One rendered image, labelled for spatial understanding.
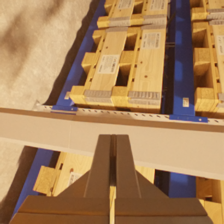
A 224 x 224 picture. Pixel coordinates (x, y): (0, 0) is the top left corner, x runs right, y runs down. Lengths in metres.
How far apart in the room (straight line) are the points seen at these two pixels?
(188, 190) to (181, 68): 0.85
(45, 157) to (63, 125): 1.01
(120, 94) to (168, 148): 0.97
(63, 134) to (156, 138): 0.13
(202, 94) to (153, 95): 0.30
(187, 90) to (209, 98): 0.17
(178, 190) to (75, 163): 0.60
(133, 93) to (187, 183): 0.63
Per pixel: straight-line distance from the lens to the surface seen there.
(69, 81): 1.48
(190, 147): 0.21
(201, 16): 1.82
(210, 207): 0.98
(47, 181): 1.10
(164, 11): 1.85
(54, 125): 0.24
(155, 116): 1.13
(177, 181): 1.01
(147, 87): 1.17
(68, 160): 1.06
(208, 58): 1.38
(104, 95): 1.18
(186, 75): 1.34
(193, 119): 1.14
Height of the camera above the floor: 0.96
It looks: 16 degrees down
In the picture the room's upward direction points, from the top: 95 degrees clockwise
